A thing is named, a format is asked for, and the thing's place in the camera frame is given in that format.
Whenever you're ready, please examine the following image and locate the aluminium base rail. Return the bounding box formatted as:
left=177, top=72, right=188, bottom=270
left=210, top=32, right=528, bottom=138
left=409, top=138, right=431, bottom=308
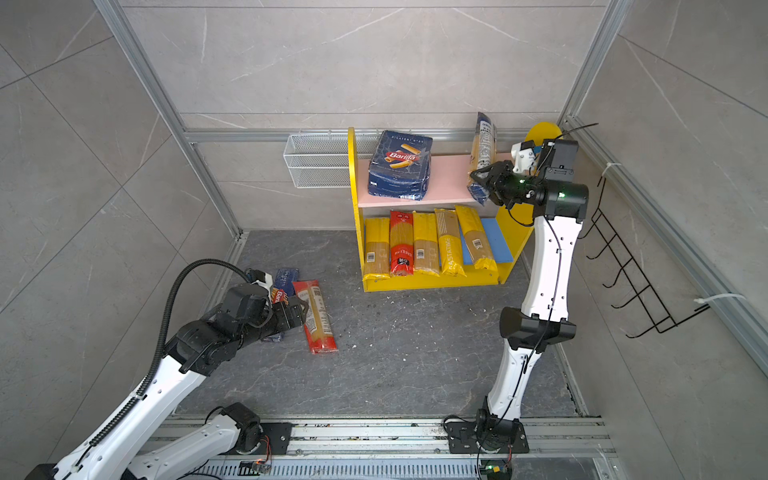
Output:
left=189, top=417, right=626, bottom=479

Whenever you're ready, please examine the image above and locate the yellow spaghetti pack barcode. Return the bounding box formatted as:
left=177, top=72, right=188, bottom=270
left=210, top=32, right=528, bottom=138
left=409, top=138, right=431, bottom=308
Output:
left=413, top=212, right=440, bottom=276

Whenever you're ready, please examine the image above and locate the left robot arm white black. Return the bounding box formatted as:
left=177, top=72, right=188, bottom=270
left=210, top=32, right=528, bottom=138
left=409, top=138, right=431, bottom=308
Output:
left=27, top=284, right=309, bottom=479

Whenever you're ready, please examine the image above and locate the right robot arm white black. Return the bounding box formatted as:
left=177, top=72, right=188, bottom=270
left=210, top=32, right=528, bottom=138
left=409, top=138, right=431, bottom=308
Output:
left=442, top=137, right=589, bottom=455

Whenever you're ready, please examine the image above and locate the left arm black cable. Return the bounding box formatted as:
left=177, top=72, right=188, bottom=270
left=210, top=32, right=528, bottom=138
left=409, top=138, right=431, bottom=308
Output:
left=83, top=258, right=253, bottom=451

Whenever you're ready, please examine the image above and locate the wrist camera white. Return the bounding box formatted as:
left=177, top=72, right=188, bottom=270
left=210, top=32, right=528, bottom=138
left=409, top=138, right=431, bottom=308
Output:
left=245, top=268, right=273, bottom=294
left=511, top=140, right=540, bottom=176

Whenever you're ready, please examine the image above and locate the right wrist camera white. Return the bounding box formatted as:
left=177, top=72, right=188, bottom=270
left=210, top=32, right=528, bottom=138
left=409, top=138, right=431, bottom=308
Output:
left=511, top=140, right=540, bottom=176

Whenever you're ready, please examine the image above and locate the black wire hook rack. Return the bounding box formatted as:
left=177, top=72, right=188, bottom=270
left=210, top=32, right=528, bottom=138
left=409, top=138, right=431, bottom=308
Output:
left=580, top=177, right=711, bottom=339

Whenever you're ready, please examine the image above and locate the yellow pink blue shelf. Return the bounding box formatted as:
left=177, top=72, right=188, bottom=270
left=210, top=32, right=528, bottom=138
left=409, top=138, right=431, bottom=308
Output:
left=347, top=128, right=532, bottom=292

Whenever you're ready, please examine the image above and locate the dark label spaghetti pack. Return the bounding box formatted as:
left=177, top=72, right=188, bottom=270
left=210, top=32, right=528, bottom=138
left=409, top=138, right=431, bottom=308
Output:
left=467, top=112, right=497, bottom=205

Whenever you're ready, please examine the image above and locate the blue Barilla pasta bag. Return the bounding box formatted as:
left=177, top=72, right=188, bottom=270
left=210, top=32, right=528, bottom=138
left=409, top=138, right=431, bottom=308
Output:
left=368, top=130, right=433, bottom=201

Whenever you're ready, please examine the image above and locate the blue Barilla spaghetti box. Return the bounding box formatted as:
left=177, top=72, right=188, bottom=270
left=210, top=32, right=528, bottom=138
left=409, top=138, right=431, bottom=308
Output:
left=263, top=268, right=304, bottom=342

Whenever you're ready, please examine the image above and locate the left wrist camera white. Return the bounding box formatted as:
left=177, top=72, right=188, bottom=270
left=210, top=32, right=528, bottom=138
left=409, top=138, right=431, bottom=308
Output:
left=245, top=268, right=273, bottom=294

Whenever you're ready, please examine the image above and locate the red blue spaghetti pack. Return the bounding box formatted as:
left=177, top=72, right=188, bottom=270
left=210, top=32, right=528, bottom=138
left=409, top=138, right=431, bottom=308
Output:
left=292, top=280, right=338, bottom=354

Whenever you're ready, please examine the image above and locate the yellow spaghetti pack top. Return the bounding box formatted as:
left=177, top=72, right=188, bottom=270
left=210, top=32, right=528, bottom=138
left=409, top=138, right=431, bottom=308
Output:
left=363, top=217, right=390, bottom=281

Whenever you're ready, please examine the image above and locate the white wire mesh basket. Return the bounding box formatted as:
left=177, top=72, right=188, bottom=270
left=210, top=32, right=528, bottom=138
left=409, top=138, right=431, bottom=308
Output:
left=283, top=131, right=350, bottom=189

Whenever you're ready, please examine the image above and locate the yellow spaghetti pack white lettering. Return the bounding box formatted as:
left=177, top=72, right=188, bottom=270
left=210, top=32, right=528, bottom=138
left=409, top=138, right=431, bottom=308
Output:
left=435, top=209, right=465, bottom=277

